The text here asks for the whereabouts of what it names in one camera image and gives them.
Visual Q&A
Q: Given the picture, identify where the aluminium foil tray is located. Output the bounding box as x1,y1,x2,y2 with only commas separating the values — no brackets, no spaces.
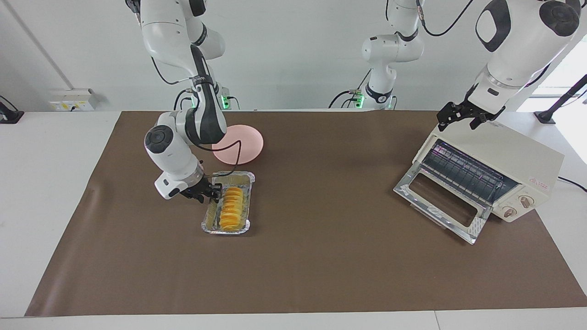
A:
201,171,255,235

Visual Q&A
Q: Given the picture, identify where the black base cable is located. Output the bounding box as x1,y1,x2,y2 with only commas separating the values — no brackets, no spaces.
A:
328,69,372,110
173,88,198,111

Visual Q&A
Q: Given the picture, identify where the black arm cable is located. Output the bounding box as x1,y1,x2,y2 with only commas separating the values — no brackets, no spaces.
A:
150,55,242,180
416,0,476,38

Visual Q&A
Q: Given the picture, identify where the white wall socket box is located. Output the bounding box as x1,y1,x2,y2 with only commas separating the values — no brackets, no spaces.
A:
50,88,98,112

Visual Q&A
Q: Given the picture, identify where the black left base cable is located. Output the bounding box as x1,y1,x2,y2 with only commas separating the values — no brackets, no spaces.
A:
328,69,372,110

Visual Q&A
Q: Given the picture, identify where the black right base cable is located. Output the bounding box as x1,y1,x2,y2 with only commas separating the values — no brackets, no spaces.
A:
173,88,198,111

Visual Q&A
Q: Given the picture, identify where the brown table mat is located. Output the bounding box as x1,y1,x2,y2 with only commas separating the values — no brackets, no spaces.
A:
25,110,587,317

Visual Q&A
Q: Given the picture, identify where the black oven power cord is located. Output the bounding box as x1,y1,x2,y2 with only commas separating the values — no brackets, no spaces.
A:
557,176,587,192

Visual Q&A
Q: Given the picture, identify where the black pole stand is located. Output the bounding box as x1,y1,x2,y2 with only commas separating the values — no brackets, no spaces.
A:
534,75,587,124

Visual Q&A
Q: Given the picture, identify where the sliced golden bread loaf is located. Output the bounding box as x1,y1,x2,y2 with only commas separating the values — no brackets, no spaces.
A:
219,187,244,230

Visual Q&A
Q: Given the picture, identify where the pink round plate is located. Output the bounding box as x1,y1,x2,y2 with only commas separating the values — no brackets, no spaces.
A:
211,124,265,165

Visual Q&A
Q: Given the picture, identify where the cream white toaster oven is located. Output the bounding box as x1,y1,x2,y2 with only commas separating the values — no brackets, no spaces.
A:
413,120,565,223

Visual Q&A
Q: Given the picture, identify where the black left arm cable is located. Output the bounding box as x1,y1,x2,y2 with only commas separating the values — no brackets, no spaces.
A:
416,0,476,38

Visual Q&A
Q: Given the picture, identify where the black clamp mount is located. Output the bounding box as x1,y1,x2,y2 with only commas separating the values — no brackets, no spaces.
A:
0,95,24,124

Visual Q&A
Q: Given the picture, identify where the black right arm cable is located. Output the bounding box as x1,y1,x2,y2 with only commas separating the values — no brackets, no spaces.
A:
150,55,242,180

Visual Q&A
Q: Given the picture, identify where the metal oven wire rack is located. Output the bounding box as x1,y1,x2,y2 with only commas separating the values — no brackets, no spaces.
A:
422,141,506,205

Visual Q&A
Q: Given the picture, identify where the glass oven door chrome frame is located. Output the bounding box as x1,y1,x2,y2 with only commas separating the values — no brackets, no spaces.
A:
393,161,492,245

